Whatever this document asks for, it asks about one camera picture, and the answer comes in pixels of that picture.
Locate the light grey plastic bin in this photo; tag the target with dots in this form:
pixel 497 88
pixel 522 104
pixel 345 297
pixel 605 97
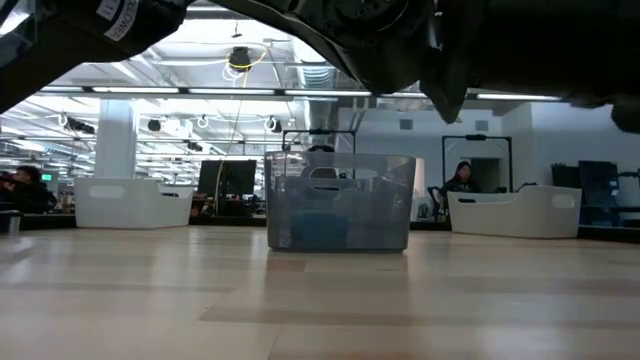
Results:
pixel 515 215

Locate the clear plastic bin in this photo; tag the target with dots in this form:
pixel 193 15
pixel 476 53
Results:
pixel 340 200

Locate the blue rounded block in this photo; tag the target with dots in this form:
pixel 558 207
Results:
pixel 320 230

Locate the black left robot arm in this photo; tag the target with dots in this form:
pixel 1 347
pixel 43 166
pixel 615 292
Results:
pixel 50 50

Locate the dark blue storage shelf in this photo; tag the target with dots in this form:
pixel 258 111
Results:
pixel 595 175

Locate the black round ceiling speaker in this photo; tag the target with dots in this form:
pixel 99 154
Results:
pixel 276 125
pixel 154 125

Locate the black monitor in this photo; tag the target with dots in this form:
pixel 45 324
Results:
pixel 235 177

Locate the white plastic bin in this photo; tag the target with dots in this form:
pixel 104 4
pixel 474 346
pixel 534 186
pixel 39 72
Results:
pixel 135 205

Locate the white building pillar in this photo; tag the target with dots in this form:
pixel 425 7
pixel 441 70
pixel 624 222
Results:
pixel 115 145

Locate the black ceiling track light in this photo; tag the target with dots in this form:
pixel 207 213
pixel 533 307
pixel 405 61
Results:
pixel 80 125

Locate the long ceiling light strip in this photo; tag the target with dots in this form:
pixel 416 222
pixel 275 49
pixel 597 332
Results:
pixel 62 89

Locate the green exit sign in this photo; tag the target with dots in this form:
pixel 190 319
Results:
pixel 46 176

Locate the grey wall vent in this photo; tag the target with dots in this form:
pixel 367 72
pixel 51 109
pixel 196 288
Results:
pixel 406 124
pixel 481 125

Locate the black metal gantry frame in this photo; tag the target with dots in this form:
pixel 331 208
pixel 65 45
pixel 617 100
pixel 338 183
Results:
pixel 475 136

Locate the silver round ventilation duct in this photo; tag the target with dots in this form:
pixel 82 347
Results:
pixel 322 120

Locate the black overhead camera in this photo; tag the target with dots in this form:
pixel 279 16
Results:
pixel 240 57

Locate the grey metal post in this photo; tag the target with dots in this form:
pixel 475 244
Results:
pixel 14 223

